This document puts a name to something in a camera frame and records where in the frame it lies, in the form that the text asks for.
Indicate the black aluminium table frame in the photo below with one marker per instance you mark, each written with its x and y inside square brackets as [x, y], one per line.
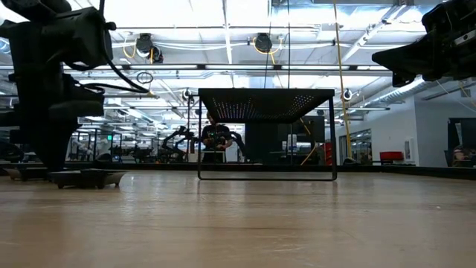
[178, 166]

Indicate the black background robot arm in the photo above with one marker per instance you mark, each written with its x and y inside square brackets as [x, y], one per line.
[181, 131]

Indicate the black equipment cabinet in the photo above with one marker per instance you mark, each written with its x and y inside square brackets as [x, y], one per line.
[267, 141]

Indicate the small black ceiling reel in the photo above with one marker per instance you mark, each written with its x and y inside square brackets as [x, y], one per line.
[187, 95]
[347, 94]

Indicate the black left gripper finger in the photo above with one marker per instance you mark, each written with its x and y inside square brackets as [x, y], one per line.
[63, 143]
[42, 143]

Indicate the red storage bin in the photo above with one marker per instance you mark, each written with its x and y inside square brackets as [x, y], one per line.
[391, 155]

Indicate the long ceiling light bar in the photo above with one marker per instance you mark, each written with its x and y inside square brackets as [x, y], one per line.
[223, 67]

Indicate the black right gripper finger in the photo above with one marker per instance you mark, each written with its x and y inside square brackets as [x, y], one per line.
[413, 66]
[409, 50]

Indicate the black perforated metal shelf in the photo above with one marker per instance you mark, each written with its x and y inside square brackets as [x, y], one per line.
[262, 104]

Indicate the person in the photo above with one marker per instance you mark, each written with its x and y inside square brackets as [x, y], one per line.
[461, 154]
[215, 136]

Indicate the silver ventilation duct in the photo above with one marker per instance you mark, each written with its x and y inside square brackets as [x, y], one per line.
[401, 93]

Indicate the black square mini plate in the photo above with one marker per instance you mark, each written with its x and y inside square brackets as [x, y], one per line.
[89, 179]
[22, 174]

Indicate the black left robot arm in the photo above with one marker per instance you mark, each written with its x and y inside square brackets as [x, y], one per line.
[74, 37]

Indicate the black computer monitor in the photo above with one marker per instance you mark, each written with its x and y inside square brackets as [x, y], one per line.
[468, 130]

